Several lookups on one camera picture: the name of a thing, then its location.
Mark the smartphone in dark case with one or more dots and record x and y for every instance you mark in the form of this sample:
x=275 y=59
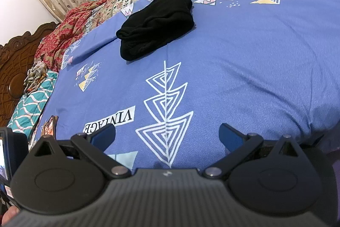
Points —
x=50 y=127

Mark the red floral blanket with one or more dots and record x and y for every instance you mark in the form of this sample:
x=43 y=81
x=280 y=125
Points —
x=79 y=22

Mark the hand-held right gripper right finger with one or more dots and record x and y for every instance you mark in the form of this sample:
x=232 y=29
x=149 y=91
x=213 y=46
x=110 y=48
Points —
x=230 y=138

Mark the grey patterned crumpled cloth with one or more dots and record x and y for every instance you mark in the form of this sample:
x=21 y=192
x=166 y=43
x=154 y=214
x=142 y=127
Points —
x=35 y=78

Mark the blue printed bedsheet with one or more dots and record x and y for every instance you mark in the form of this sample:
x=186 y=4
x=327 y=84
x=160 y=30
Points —
x=252 y=56

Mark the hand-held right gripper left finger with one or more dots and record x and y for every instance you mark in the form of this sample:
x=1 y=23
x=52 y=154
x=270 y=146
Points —
x=103 y=137

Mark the black pants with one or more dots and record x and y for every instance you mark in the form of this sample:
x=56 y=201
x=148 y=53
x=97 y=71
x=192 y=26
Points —
x=154 y=27

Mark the carved wooden headboard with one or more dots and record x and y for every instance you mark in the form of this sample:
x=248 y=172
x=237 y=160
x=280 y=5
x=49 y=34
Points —
x=13 y=70

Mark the teal wave-patterned pillow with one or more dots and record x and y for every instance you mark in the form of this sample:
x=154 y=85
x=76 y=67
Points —
x=29 y=107

